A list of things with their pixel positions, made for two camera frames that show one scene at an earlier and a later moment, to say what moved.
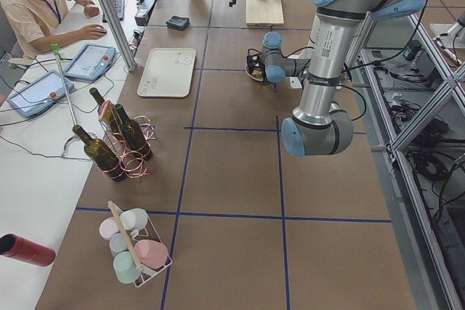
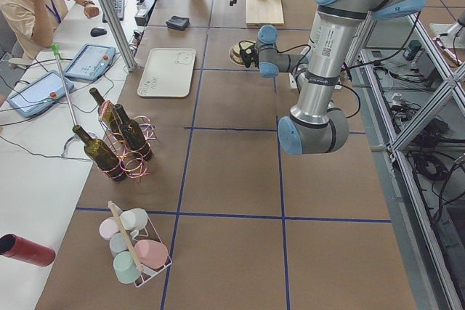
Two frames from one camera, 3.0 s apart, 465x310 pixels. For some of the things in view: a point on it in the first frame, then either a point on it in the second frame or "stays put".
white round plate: x=250 y=75 → x=235 y=54
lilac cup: x=107 y=227 stays put
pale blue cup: x=118 y=242 stays put
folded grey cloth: x=177 y=22 stays put
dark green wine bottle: x=104 y=160 stays put
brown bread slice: x=257 y=72 → x=243 y=45
